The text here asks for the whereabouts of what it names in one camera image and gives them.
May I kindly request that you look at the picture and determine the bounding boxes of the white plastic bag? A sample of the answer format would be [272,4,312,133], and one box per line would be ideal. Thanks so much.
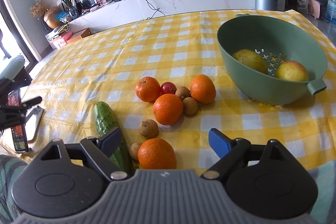
[297,0,309,14]

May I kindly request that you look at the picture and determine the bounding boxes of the smartphone on stand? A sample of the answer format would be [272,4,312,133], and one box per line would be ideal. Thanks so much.
[6,89,30,153]

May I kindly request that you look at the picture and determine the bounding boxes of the black power cable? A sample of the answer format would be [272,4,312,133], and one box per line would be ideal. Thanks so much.
[142,0,166,21]

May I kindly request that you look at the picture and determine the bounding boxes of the orange cardboard box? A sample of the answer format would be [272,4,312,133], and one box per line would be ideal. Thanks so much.
[67,28,92,44]

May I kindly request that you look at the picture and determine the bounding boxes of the pink small heater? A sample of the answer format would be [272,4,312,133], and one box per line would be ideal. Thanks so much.
[308,0,322,19]

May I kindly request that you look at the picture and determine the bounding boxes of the green colander bowl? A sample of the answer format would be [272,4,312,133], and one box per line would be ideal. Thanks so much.
[217,14,327,105]

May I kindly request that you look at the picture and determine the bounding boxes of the blue water jug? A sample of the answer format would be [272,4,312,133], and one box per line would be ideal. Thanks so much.
[325,0,336,24]

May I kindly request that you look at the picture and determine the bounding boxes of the green cucumber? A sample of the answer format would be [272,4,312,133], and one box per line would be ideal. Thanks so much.
[93,101,134,175]

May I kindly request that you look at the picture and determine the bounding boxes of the white marble tv cabinet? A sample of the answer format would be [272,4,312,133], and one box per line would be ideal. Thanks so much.
[67,0,287,34]

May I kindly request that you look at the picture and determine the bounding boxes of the yellow red apple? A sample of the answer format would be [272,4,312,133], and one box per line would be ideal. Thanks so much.
[275,61,309,82]

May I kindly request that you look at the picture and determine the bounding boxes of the red pink box stack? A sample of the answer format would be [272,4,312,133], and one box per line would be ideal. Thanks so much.
[50,31,74,49]

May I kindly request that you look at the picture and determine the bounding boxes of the red cherry tomato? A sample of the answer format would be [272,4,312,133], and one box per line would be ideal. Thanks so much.
[161,82,177,94]

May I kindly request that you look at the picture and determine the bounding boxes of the brown longan back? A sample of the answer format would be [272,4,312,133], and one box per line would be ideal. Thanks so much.
[175,86,190,101]

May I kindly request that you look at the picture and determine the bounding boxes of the yellow white checkered tablecloth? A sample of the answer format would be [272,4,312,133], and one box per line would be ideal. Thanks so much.
[0,9,336,177]

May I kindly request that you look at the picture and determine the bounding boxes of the white phone stand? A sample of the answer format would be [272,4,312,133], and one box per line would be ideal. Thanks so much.
[25,106,44,143]

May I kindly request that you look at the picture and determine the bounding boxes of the orange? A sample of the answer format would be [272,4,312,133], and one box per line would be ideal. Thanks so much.
[153,94,184,126]
[190,75,216,105]
[135,76,161,102]
[138,138,177,169]

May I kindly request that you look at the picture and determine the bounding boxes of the golden round vase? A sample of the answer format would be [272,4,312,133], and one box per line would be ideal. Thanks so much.
[43,6,62,29]

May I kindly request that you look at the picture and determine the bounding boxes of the green pear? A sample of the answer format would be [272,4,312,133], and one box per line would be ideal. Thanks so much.
[232,49,268,74]

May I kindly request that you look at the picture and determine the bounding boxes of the brown longan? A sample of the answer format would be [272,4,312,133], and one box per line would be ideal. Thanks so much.
[129,142,142,162]
[138,119,159,139]
[183,97,198,115]
[175,86,190,101]

